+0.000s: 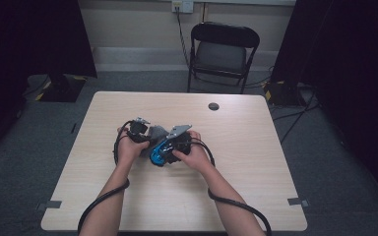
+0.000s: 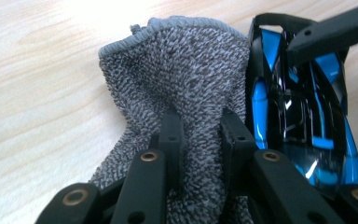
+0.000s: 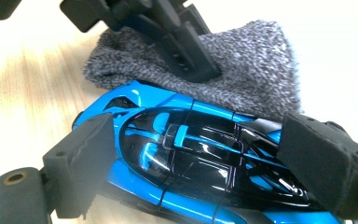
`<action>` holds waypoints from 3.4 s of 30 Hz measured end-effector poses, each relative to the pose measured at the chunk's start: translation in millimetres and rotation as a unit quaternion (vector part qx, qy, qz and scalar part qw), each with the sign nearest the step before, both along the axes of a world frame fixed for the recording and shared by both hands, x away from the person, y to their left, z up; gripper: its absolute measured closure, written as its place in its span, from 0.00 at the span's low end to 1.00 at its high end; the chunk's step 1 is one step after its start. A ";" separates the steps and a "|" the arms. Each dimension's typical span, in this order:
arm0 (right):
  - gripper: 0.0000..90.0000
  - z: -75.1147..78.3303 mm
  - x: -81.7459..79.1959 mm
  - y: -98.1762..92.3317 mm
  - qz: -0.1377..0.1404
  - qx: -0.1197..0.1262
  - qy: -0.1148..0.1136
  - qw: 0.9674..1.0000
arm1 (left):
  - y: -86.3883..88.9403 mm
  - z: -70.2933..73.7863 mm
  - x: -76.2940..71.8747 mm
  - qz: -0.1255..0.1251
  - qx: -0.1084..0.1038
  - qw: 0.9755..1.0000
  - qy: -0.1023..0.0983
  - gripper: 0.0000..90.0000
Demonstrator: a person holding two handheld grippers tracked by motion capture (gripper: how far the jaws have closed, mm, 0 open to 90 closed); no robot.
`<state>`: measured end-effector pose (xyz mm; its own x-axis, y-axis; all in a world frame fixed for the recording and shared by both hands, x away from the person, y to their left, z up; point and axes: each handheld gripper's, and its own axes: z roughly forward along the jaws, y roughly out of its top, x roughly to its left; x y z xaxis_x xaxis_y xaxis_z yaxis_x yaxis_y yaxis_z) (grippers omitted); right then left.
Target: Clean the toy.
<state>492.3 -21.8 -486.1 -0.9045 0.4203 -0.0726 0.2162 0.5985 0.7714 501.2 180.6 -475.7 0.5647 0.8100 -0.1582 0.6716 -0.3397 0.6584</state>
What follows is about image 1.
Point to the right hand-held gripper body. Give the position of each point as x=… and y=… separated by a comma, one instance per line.
x=183, y=142

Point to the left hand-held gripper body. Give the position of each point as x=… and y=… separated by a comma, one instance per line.
x=139, y=131

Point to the blue toy car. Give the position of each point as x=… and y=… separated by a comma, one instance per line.
x=159, y=154

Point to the person's right hand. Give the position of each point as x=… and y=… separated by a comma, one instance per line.
x=197, y=159

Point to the person's left hand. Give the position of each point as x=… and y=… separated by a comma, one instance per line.
x=129, y=152

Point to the round table grommet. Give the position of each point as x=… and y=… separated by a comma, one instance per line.
x=213, y=106

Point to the black stand base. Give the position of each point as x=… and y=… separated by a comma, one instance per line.
x=62, y=90
x=283, y=95

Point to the black folding chair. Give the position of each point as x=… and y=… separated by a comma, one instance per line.
x=221, y=57

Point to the grey tape strip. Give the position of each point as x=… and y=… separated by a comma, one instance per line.
x=298, y=202
x=50, y=205

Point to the black curtain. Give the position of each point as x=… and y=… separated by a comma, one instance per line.
x=347, y=65
x=29, y=49

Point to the white wall socket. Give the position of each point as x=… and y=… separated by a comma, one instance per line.
x=182, y=6

